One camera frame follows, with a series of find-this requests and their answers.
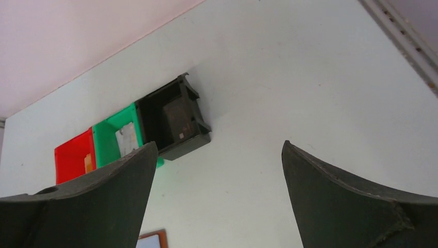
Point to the brown leather card holder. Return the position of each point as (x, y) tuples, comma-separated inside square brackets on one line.
[(155, 239)]

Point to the black plastic bin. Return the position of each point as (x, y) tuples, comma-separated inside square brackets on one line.
[(154, 125)]

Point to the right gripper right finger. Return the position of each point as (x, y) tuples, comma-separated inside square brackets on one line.
[(335, 208)]

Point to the green plastic bin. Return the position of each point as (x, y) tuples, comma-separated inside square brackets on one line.
[(106, 148)]

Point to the orange cards in red bin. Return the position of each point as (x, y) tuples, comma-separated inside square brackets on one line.
[(88, 163)]

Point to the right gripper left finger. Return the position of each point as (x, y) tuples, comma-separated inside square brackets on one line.
[(103, 208)]

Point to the white cards in green bin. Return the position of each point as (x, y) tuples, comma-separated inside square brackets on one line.
[(126, 139)]

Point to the red plastic bin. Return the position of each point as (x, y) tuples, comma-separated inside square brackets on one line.
[(69, 157)]

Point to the aluminium frame rails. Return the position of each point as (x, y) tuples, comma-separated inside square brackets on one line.
[(407, 40)]

